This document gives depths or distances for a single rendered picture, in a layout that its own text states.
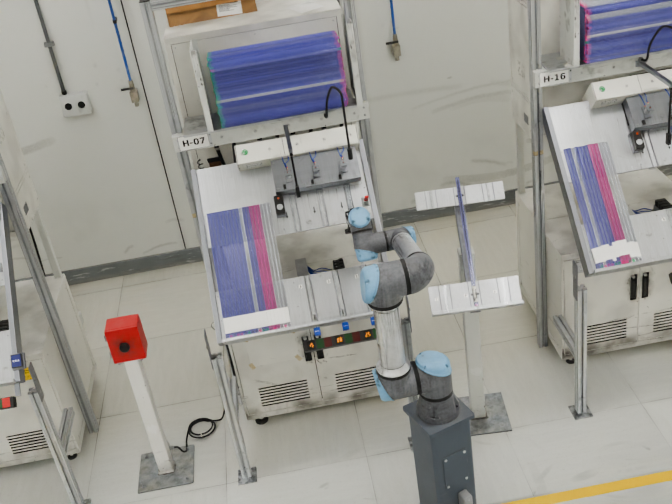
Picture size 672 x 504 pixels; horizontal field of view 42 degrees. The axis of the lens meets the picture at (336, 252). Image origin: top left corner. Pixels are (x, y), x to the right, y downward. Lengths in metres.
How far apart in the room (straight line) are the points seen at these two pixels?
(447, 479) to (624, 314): 1.29
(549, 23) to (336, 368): 1.70
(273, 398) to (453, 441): 1.07
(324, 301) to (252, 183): 0.56
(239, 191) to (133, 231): 1.92
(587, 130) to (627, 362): 1.14
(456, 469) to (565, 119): 1.48
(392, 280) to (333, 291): 0.71
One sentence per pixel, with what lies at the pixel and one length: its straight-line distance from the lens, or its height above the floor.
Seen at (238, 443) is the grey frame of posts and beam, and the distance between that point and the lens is 3.72.
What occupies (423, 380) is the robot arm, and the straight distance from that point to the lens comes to 2.99.
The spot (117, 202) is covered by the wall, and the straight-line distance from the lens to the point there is 5.29.
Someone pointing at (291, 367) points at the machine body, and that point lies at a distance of 3.86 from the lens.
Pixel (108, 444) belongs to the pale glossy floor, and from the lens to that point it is 4.25.
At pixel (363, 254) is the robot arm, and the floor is 1.05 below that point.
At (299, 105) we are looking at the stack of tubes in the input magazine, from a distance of 3.44.
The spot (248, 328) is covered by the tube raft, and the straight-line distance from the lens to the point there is 3.37.
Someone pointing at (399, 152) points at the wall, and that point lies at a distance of 5.24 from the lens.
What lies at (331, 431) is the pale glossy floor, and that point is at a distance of 3.97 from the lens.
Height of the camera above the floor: 2.62
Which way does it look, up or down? 30 degrees down
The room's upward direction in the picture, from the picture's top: 9 degrees counter-clockwise
